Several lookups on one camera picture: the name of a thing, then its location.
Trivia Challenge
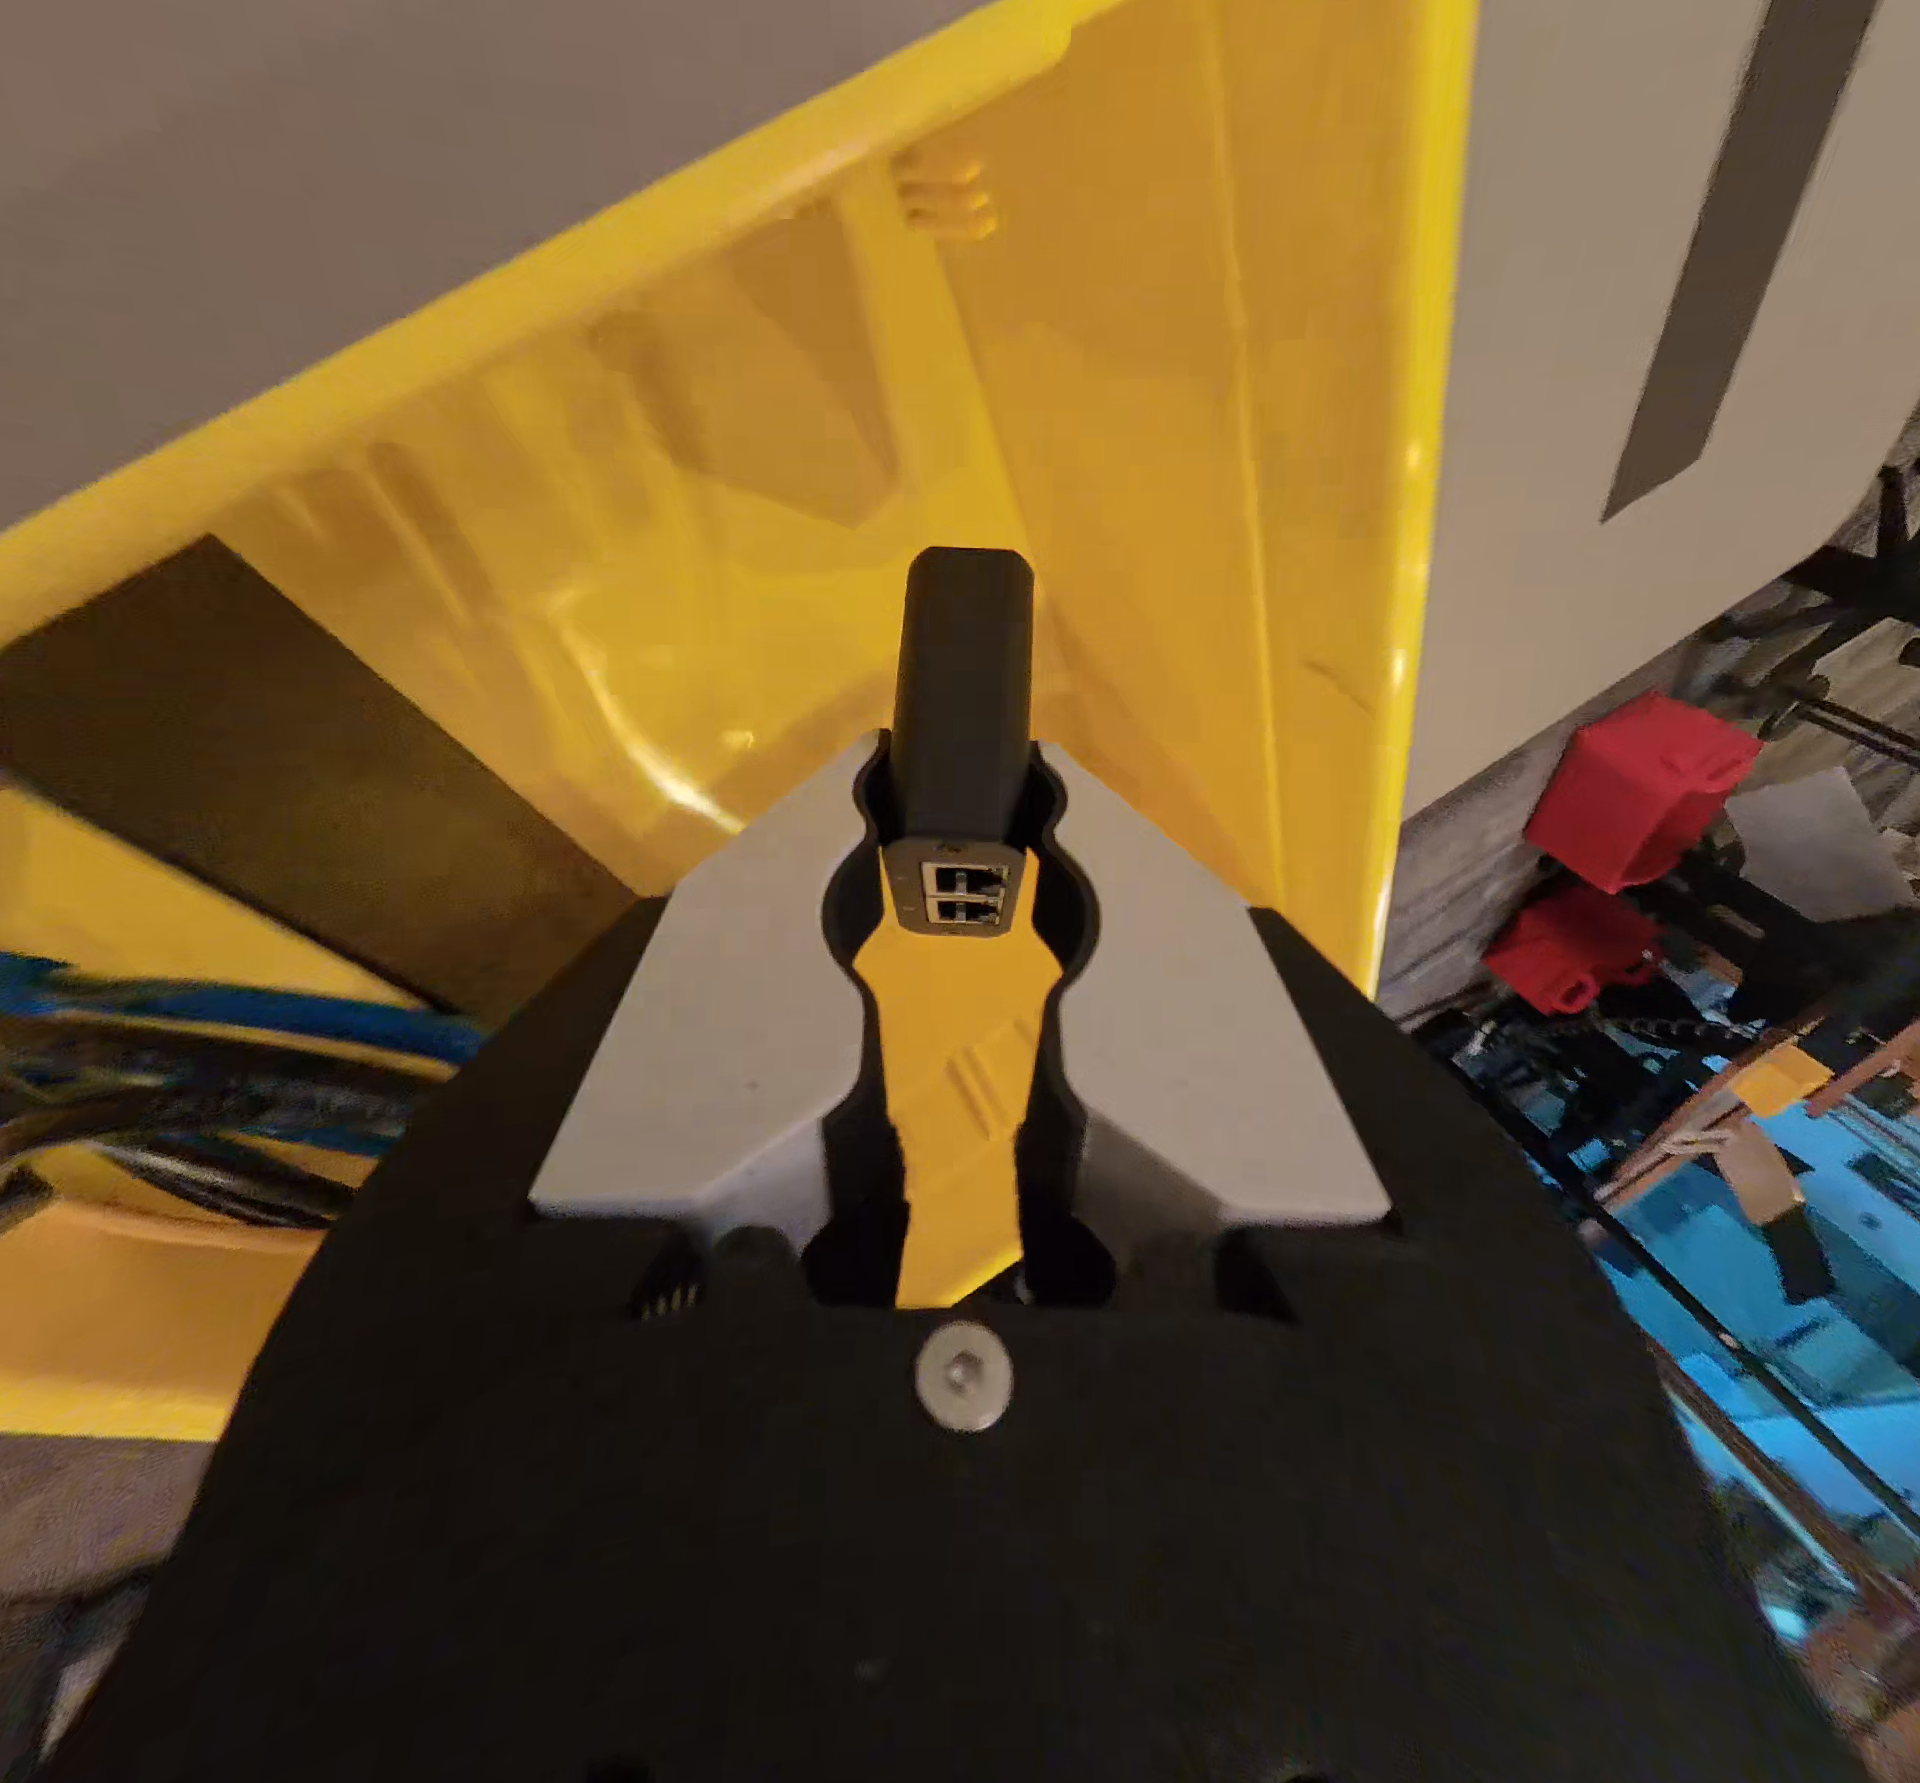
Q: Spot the black ethernet splitter box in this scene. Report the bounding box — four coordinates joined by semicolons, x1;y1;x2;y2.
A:
882;545;1043;934

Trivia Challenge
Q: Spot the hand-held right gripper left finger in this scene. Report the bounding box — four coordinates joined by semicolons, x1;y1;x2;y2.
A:
531;731;913;1306

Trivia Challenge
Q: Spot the black bin divider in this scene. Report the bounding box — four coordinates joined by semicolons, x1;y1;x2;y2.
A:
0;539;654;1026

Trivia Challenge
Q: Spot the yellow plastic bin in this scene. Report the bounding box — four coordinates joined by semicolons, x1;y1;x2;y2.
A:
0;0;1491;1443

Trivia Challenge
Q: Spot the blue ethernet cable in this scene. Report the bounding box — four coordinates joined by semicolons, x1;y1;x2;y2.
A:
0;946;479;1172

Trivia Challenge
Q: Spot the red plastic bin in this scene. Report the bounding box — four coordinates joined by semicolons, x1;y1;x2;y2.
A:
1483;883;1667;1017
1520;695;1767;897

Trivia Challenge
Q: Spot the grey box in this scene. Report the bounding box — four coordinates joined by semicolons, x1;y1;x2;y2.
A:
1725;761;1920;918

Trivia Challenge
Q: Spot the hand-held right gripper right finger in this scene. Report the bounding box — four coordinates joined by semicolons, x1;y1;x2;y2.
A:
1019;736;1396;1306

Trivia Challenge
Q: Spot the black ethernet cable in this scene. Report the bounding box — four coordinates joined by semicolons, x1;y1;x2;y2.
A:
0;1036;438;1223

